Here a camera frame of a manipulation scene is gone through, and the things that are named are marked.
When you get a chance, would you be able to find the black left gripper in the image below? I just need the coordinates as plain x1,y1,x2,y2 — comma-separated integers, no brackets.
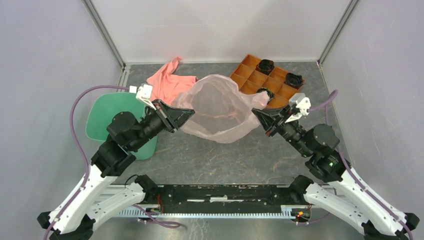
131,98,197,150

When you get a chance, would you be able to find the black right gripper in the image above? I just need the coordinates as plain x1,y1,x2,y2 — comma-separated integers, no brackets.
251,103,312,157

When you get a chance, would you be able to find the pink translucent trash bag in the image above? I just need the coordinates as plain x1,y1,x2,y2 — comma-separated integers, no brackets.
172,74,270,144

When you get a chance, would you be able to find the green plastic trash bin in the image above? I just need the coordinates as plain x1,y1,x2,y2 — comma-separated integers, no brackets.
85,92,159,162

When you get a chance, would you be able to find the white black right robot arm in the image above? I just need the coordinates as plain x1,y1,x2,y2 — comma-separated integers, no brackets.
252,106,420,240

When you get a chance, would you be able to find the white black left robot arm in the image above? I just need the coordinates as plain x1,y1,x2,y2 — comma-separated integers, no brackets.
37,99,195,240

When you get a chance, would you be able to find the salmon pink cloth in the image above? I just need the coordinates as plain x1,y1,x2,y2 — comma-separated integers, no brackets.
146,56,198,106

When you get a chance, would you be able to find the orange compartment tray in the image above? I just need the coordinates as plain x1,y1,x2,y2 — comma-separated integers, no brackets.
230,54,305,108

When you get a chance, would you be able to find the black brown rolled tie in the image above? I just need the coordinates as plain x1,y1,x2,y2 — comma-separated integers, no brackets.
284,72,304,89

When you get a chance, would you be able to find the dark red rolled tie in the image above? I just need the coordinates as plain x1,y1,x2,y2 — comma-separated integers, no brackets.
255,59,275,76

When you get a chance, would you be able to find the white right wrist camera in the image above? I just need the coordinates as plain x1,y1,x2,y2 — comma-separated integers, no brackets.
285,93,311,123

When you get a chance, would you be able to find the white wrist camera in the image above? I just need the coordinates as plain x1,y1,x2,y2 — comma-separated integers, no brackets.
129,83,156,110
285,93,311,123

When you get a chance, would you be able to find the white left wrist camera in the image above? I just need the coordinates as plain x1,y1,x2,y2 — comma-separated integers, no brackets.
129,83,156,110

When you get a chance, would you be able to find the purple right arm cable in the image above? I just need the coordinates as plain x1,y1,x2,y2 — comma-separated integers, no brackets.
296,89,415,240

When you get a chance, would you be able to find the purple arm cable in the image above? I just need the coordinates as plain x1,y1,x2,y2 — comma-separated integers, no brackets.
296,89,415,240
43,85,181,240

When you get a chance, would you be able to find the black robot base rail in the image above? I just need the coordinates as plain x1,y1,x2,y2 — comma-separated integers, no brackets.
130,174,313,223

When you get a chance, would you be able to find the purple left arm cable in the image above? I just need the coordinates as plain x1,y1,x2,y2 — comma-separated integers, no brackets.
43,85,181,240

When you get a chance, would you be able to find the left aluminium corner post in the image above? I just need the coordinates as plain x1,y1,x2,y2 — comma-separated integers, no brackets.
82,0,126,69

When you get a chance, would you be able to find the aluminium corner post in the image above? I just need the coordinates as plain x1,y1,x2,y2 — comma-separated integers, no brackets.
317,0,360,68
82,0,126,69

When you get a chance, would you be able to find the right aluminium corner post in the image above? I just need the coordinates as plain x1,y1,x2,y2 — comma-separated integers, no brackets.
317,0,360,68

